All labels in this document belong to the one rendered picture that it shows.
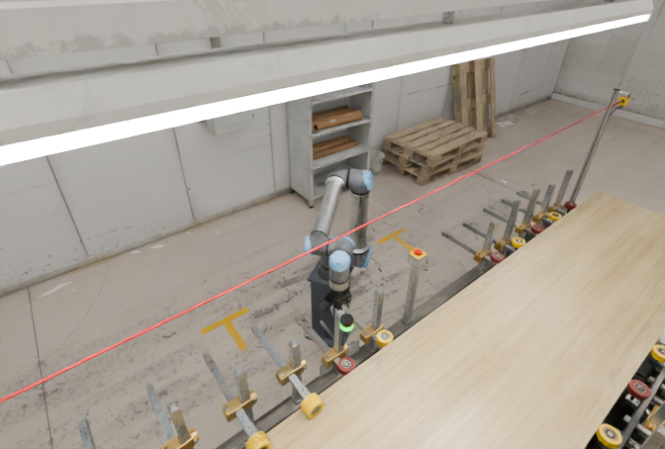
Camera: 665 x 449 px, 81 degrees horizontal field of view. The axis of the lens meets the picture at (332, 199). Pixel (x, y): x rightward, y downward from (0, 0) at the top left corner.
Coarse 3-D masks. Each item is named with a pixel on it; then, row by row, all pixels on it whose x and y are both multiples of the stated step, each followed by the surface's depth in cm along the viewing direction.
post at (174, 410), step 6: (174, 402) 137; (168, 408) 135; (174, 408) 135; (174, 414) 135; (180, 414) 137; (174, 420) 137; (180, 420) 139; (174, 426) 138; (180, 426) 140; (186, 426) 142; (180, 432) 141; (186, 432) 144; (180, 438) 143; (186, 438) 145
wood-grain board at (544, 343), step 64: (512, 256) 247; (576, 256) 248; (640, 256) 249; (448, 320) 203; (512, 320) 204; (576, 320) 205; (640, 320) 205; (384, 384) 173; (448, 384) 174; (512, 384) 174; (576, 384) 174; (320, 448) 150; (384, 448) 151; (448, 448) 151; (512, 448) 151; (576, 448) 152
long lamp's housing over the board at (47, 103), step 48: (624, 0) 141; (240, 48) 63; (288, 48) 64; (336, 48) 68; (384, 48) 74; (432, 48) 82; (480, 48) 92; (0, 96) 43; (48, 96) 45; (96, 96) 48; (144, 96) 51; (192, 96) 54; (240, 96) 59; (0, 144) 43
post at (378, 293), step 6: (378, 288) 192; (378, 294) 190; (378, 300) 192; (378, 306) 194; (372, 312) 200; (378, 312) 197; (372, 318) 202; (378, 318) 200; (372, 324) 204; (378, 324) 203; (372, 342) 211
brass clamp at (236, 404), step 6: (252, 390) 163; (252, 396) 161; (234, 402) 158; (240, 402) 158; (246, 402) 158; (252, 402) 160; (222, 408) 157; (234, 408) 156; (246, 408) 160; (228, 414) 154; (234, 414) 156; (228, 420) 155
